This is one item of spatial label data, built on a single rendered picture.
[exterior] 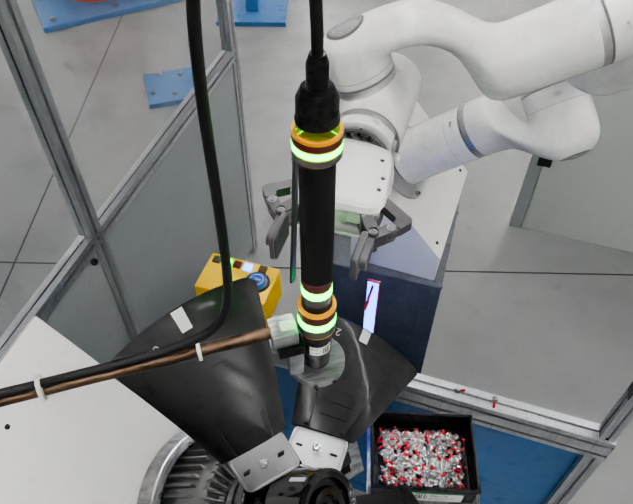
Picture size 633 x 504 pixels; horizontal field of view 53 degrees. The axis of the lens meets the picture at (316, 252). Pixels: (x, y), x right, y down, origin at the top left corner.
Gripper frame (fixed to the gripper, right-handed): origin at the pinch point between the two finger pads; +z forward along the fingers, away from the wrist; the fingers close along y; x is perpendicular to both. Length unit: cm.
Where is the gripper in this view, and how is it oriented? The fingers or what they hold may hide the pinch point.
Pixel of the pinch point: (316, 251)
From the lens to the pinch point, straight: 63.8
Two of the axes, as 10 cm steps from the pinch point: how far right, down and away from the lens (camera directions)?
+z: -3.1, 7.2, -6.2
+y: -9.5, -2.4, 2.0
